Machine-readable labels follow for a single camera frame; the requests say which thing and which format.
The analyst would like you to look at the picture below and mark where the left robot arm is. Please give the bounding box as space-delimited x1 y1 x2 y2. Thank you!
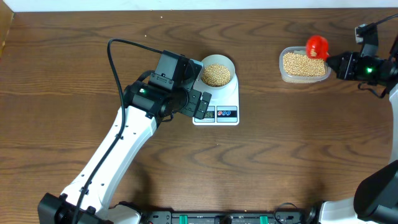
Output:
37 50 211 223

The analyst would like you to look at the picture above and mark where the white digital kitchen scale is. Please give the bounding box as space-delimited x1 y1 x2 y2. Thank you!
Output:
192 69 239 126

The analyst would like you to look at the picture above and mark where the clear plastic container of beans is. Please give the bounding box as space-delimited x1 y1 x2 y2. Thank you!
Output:
279 47 331 84

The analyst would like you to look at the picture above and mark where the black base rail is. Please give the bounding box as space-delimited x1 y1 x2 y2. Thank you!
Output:
139 209 315 224

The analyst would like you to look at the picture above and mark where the left black cable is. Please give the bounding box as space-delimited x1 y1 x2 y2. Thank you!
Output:
71 37 164 224

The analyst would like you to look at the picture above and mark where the red plastic measuring scoop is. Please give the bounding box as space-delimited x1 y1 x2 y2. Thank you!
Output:
305 35 329 61

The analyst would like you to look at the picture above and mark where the grey round bowl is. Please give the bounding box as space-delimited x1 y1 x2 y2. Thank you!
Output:
200 54 238 90

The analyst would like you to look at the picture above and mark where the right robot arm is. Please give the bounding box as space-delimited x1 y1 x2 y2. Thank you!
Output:
317 27 397 223

